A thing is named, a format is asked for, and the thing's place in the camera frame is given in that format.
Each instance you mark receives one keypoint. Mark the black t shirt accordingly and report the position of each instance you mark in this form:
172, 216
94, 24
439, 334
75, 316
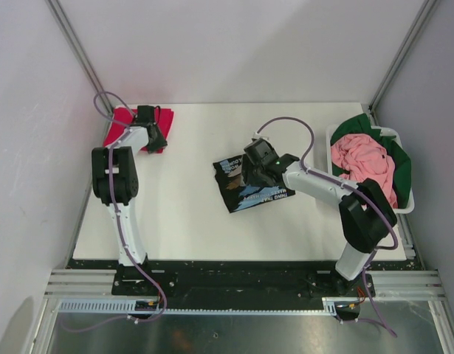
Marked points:
238, 196

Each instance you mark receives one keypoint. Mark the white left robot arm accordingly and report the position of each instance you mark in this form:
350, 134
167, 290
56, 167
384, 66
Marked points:
115, 180

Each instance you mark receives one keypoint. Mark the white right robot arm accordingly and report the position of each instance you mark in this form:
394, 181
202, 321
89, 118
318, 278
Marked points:
367, 218

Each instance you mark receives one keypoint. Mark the pink t shirt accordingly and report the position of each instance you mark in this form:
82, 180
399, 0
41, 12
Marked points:
359, 157

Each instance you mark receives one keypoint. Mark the green t shirt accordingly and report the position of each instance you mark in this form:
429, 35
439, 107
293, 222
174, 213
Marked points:
402, 179

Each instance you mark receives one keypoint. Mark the left aluminium frame post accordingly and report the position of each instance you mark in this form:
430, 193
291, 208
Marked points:
72, 38

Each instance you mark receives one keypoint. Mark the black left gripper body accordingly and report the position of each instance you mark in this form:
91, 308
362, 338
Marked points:
158, 142

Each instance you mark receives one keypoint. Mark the magenta t shirt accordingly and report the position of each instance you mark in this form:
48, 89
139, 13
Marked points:
162, 116

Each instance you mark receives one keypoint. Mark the aluminium frame post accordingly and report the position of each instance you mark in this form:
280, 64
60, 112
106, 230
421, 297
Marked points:
72, 38
411, 38

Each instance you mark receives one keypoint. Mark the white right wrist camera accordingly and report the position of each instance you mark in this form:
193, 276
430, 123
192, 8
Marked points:
258, 135

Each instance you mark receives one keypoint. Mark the right aluminium frame post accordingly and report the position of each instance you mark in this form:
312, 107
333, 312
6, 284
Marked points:
411, 38

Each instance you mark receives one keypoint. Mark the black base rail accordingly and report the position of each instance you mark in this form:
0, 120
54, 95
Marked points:
234, 285

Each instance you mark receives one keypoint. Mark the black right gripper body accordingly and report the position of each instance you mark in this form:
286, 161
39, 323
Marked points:
252, 173

